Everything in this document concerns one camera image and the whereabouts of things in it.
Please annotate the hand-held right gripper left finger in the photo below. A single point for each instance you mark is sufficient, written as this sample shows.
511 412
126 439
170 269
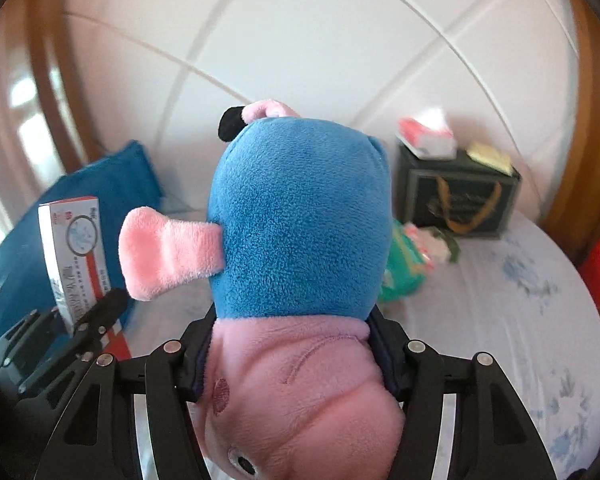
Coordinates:
192 365

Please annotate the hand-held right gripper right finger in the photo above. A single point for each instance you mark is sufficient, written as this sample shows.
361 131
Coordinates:
392 365

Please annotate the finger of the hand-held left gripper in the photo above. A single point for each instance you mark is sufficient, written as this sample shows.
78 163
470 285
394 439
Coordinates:
107 310
35 340

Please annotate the tissue pack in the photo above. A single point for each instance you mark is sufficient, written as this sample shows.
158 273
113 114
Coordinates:
430 137

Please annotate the floral bed sheet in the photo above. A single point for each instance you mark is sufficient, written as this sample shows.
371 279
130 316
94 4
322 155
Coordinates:
505 320

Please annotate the white red box circle print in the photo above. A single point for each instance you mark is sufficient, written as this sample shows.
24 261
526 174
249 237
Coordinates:
75 240

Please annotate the pig plush blue outfit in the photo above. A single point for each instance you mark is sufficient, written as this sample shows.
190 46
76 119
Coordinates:
300 220

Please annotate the blue storage container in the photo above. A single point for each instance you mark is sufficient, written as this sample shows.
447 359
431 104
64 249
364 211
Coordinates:
120 185

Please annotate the wooden headboard post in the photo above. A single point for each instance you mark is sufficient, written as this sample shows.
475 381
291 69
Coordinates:
45 85
575 160

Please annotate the yellow notepad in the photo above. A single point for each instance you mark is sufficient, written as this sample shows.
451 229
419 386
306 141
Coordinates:
490 157

